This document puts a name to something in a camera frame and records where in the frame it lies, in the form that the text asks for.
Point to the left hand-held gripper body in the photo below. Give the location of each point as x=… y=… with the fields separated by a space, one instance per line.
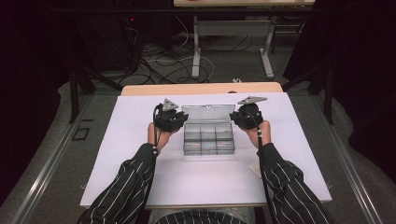
x=168 y=119

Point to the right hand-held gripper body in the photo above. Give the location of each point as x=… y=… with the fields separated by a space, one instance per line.
x=249 y=116

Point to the clear grey compartment box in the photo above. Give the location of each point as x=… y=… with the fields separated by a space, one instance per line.
x=208 y=133

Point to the white cartoon print coaster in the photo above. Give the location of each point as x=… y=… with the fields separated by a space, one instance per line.
x=256 y=169

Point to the person's left hand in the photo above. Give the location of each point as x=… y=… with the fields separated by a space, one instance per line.
x=162 y=138

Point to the person's right hand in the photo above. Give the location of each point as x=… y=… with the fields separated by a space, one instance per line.
x=260 y=133

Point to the light wooden table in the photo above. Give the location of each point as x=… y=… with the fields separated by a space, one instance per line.
x=202 y=88

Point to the white table cover sheet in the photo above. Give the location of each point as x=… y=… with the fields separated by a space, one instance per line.
x=193 y=183

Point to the desk with white metal legs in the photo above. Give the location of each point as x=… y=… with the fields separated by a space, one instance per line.
x=196 y=46

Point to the black metal stand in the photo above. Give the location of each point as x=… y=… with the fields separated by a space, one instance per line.
x=328 y=93
x=74 y=93

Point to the person's striped torso clothing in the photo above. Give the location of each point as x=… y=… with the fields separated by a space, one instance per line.
x=202 y=218

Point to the aluminium floor rail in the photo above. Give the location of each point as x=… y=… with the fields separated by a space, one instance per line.
x=46 y=174
x=345 y=161

